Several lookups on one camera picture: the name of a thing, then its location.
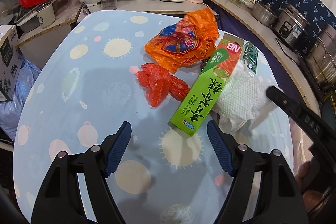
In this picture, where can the small steel pot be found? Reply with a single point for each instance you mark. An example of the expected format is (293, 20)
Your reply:
(264, 14)

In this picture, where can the enamel mug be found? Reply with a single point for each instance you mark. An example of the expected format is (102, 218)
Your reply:
(46, 15)

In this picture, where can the silver rice cooker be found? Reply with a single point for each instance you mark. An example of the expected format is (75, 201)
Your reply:
(291, 27)

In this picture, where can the large steel steamer pot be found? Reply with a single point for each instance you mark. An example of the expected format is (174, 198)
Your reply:
(321, 58)

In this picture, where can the blue patterned tablecloth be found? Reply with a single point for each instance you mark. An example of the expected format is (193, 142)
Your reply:
(86, 90)

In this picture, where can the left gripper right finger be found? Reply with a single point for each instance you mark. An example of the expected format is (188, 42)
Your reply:
(279, 199)

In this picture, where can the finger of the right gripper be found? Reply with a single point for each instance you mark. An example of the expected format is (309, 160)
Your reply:
(319, 132)

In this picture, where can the green drink carton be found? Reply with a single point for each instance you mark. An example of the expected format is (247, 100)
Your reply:
(250, 56)

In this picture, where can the white paper towel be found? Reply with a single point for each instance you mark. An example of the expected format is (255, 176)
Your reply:
(244, 100)

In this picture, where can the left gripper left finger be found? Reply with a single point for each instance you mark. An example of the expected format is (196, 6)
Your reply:
(59, 199)

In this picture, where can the green wasabi box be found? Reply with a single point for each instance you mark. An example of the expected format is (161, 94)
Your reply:
(207, 88)

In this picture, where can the red crumpled plastic bag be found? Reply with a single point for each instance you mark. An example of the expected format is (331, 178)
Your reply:
(159, 83)

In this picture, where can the white cardboard box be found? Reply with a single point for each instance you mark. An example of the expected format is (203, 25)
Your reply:
(11, 61)

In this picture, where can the orange plastic snack bag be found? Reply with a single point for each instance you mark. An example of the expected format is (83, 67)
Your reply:
(190, 40)

